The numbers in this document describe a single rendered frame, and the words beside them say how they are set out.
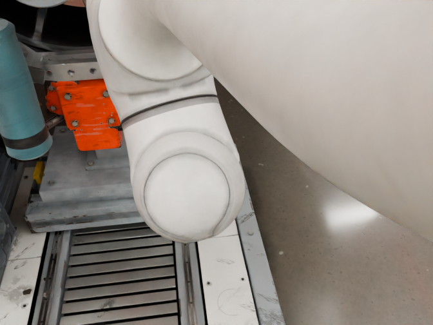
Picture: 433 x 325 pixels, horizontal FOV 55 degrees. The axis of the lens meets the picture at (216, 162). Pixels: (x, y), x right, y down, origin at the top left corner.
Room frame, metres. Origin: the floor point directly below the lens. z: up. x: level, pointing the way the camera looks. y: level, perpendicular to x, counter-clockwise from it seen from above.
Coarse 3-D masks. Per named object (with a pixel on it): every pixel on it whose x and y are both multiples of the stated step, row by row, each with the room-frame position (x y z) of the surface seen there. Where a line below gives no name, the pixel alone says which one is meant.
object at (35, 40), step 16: (0, 0) 0.91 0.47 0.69; (0, 16) 0.85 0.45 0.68; (16, 16) 0.89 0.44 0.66; (32, 16) 0.93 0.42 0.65; (48, 16) 0.96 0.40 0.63; (64, 16) 0.99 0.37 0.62; (80, 16) 1.01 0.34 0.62; (16, 32) 0.83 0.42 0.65; (32, 32) 0.86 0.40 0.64; (48, 32) 0.89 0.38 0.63; (64, 32) 0.91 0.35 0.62; (80, 32) 0.92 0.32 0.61; (48, 48) 0.83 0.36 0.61; (64, 48) 0.84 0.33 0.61; (80, 48) 0.84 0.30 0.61
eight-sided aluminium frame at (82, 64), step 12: (24, 48) 0.79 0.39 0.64; (36, 60) 0.77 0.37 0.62; (48, 60) 0.79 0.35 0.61; (60, 60) 0.77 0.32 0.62; (72, 60) 0.77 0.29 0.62; (84, 60) 0.77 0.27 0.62; (96, 60) 0.77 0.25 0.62; (36, 72) 0.75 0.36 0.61; (48, 72) 0.77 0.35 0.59; (60, 72) 0.76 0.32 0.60; (72, 72) 0.77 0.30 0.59; (84, 72) 0.76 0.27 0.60; (96, 72) 0.77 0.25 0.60
